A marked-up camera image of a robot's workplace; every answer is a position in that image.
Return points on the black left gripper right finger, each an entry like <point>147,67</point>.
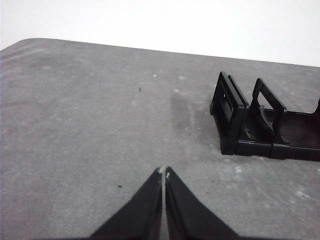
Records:
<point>190,215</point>

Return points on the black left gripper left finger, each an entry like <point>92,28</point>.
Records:
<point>140,215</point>

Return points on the black plate rack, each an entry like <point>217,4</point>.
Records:
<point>252,130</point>

